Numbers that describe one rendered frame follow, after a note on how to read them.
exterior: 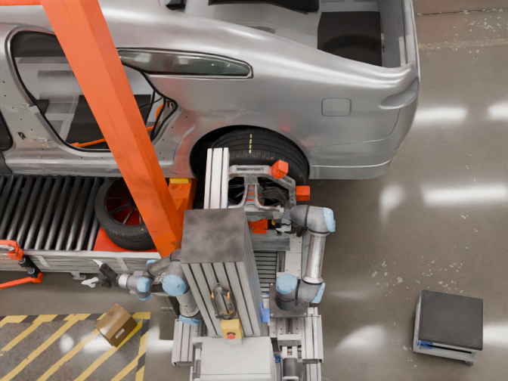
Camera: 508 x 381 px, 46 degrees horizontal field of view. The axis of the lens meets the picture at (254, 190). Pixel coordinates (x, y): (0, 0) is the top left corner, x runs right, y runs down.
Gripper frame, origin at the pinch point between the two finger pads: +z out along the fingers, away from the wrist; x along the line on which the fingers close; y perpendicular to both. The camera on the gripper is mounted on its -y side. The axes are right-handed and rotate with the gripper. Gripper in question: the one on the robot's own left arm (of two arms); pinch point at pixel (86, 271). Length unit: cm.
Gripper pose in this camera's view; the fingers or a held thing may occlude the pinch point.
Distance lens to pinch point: 339.2
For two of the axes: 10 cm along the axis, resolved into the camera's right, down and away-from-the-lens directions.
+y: 0.6, 6.7, 7.4
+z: -9.6, -1.6, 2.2
